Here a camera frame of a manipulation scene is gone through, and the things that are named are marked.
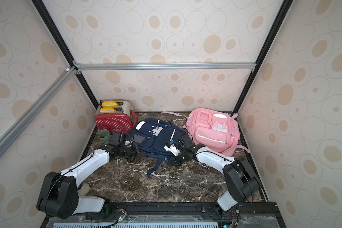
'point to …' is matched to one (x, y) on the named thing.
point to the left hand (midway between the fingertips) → (148, 150)
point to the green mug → (105, 136)
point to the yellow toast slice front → (107, 110)
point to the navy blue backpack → (150, 136)
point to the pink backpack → (216, 130)
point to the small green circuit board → (120, 218)
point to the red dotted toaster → (118, 116)
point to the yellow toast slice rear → (109, 103)
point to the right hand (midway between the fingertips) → (169, 166)
